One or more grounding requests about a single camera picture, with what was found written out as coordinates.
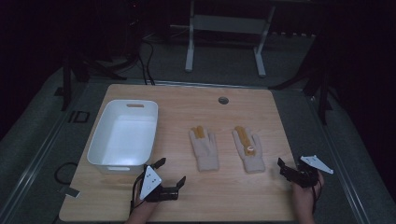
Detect white metal stand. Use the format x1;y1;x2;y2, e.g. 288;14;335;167
184;0;277;78

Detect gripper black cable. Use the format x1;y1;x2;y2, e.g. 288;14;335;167
130;171;148;217
311;178;323;216

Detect black looped floor cable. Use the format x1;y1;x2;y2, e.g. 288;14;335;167
53;161;79;187

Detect black floor cables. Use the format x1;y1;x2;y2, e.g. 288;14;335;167
136;35;157;86

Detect black tripod stand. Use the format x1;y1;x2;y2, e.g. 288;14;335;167
270;35;335;126
54;50;128;112

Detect white plastic bin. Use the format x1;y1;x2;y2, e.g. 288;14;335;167
86;99;159;175

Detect beige glove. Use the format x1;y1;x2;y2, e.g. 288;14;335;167
189;125;220;173
231;125;266;175

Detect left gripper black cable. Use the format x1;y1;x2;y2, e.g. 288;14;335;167
130;171;148;217

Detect grey floor tag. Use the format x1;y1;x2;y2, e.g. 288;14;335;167
57;185;81;199

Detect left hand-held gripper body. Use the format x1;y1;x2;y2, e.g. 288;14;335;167
138;164;180;203

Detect person's right hand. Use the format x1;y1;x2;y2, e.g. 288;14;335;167
290;171;325;208

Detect black floor bracket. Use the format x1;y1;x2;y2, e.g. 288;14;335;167
67;109;92;124

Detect person's left hand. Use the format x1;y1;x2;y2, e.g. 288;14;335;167
133;186;161;216

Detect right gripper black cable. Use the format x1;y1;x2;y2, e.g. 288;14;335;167
311;178;323;216

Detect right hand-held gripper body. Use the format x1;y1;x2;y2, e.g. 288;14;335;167
279;154;334;189

